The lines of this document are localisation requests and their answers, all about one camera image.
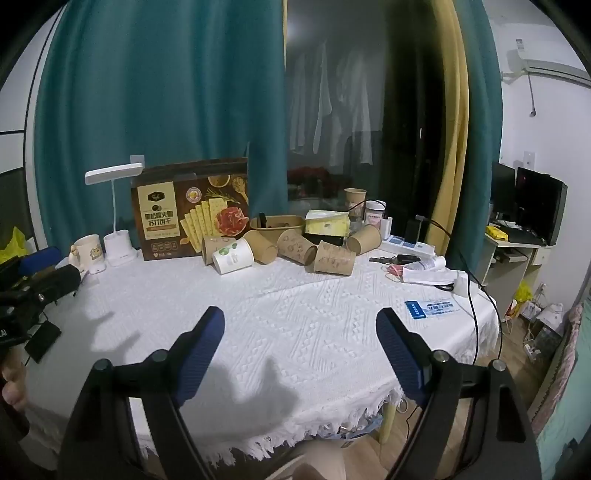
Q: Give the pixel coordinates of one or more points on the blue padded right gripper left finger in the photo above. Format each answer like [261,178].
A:
[163,382]

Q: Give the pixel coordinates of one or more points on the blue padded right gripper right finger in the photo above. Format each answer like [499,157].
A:
[434,381]

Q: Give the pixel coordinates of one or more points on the brown printed paper cup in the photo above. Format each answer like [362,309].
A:
[331,259]
[292,245]

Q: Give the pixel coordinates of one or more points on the person's left hand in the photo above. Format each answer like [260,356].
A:
[13,373]

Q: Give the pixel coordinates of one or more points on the blue white card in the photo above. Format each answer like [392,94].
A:
[423,309]

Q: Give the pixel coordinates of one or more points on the white paper packet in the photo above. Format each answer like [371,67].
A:
[433,271]

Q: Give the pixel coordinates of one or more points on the black keys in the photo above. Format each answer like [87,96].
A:
[400,259]

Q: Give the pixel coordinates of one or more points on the black phone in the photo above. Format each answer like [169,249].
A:
[42,340]

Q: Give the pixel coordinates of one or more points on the white textured tablecloth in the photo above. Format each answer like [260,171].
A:
[299,355]

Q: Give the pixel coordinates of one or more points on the white side desk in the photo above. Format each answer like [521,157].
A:
[503,265]

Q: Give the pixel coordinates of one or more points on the white desk lamp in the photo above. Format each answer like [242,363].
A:
[118,247]

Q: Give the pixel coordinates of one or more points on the brown paper cup behind white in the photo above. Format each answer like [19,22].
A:
[212,244]

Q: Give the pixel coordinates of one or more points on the white paper cup green print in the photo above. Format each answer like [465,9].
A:
[234,256]

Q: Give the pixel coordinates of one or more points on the cream cartoon mug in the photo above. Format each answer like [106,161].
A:
[86,255]

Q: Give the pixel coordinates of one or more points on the brown paper cup right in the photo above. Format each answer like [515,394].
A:
[365,240]

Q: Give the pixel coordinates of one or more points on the plain brown paper cup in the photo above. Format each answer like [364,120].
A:
[263,251]

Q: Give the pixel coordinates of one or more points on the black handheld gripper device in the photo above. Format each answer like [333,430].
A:
[21,306]

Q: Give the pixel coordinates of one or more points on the brown cracker box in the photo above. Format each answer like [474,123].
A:
[177,206]

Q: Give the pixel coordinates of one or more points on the clear jar white lid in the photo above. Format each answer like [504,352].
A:
[374,213]

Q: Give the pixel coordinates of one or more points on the yellow curtain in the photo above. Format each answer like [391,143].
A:
[457,107]

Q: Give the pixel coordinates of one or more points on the black flat box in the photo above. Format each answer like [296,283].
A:
[331,239]

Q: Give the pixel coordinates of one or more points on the yellow tissue box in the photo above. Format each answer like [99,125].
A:
[327,222]

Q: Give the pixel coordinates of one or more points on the tan oval tray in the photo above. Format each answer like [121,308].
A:
[276,225]

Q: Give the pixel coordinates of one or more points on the yellow plastic bag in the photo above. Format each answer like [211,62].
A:
[16,247]

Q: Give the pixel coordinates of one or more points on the upright brown paper cup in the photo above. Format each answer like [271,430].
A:
[355,199]

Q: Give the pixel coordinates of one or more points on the black monitor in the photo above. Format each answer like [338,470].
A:
[540,204]

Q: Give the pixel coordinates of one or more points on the teal curtain right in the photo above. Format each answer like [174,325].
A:
[484,133]

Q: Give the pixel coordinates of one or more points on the white air conditioner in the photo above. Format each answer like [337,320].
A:
[551,69]

